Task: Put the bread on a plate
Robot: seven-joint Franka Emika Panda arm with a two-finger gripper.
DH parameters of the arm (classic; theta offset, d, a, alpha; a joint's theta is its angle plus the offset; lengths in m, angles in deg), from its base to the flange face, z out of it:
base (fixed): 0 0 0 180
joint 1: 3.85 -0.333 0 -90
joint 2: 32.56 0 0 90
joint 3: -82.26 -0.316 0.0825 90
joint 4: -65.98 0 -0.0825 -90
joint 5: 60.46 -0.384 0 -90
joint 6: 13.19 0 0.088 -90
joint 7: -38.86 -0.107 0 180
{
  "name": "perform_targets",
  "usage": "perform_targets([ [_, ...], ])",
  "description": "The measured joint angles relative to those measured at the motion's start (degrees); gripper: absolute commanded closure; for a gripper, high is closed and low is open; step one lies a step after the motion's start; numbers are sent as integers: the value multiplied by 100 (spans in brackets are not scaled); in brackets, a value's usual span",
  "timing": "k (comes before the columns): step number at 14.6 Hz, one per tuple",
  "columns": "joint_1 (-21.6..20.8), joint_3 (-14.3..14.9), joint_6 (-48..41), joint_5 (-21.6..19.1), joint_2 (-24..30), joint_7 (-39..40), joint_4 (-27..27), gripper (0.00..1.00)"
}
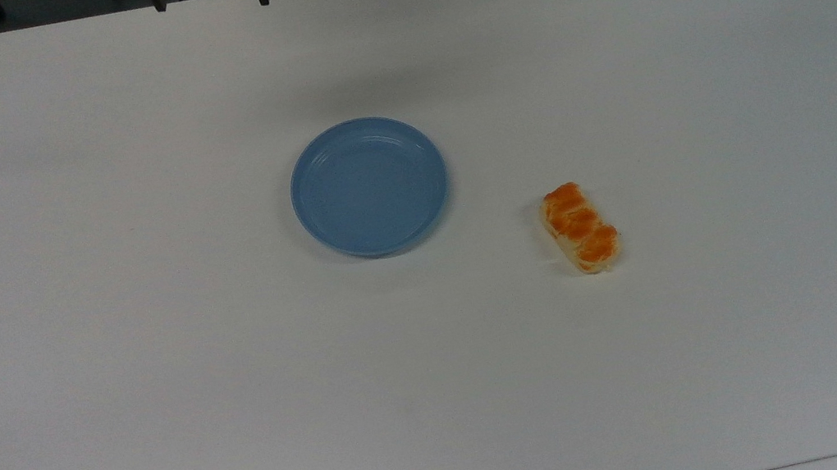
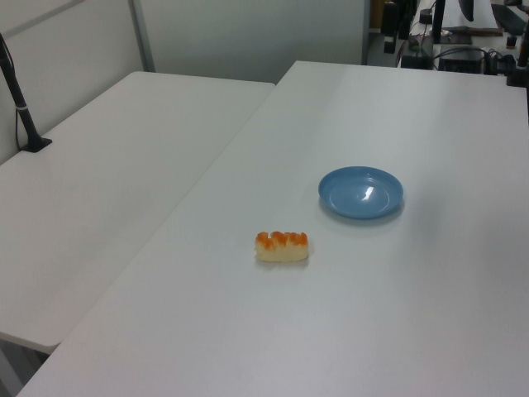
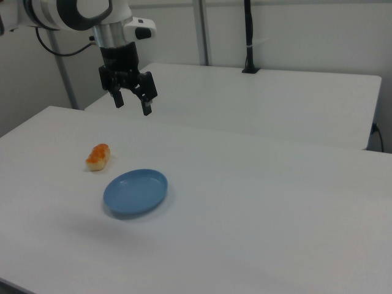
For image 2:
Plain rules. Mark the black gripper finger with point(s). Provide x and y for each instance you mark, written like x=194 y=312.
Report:
x=403 y=32
x=389 y=41

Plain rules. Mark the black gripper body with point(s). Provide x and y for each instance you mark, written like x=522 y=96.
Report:
x=392 y=16

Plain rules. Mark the bread with orange topping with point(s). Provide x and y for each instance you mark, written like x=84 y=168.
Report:
x=282 y=250

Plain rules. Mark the blue plastic plate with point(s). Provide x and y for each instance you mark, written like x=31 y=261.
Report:
x=360 y=192

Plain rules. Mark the small black box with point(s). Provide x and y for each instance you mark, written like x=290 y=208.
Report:
x=416 y=61

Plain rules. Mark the black upright pole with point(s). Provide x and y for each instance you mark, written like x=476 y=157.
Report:
x=437 y=20

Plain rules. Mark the black electronics box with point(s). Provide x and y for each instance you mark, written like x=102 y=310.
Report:
x=460 y=60

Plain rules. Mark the white side table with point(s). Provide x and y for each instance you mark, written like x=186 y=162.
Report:
x=103 y=186

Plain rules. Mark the black table clamp mount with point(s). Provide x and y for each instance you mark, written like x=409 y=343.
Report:
x=517 y=70

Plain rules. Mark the grey partition frame post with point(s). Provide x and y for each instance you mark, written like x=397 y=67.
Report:
x=142 y=35

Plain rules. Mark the black camera stand pole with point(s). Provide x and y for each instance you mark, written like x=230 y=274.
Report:
x=18 y=105

